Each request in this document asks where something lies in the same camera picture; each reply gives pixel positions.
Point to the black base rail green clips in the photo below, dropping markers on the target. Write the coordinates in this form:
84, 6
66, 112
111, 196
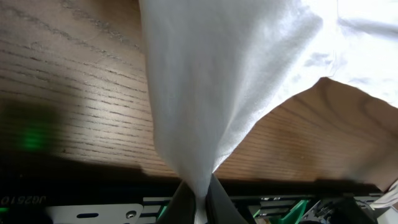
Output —
325, 201

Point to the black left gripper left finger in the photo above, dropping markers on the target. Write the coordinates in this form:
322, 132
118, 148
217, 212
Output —
182, 207

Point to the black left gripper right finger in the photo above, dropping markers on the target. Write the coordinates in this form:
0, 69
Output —
219, 207

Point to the white t-shirt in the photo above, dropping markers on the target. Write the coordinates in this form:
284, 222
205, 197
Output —
215, 68

